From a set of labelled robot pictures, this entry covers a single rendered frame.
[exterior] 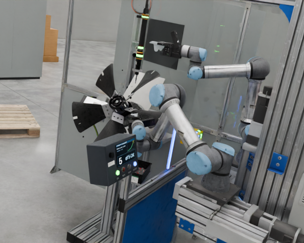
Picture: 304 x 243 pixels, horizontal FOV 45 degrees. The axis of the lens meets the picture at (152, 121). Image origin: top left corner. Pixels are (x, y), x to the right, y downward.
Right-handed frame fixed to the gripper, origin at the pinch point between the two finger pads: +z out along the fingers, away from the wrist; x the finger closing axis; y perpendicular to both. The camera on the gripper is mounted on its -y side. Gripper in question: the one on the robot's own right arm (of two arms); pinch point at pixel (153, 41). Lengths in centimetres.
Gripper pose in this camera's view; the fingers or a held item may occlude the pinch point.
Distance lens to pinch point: 241.7
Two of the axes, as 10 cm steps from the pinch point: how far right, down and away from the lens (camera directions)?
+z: -9.3, -2.5, 2.9
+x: 3.4, -2.3, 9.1
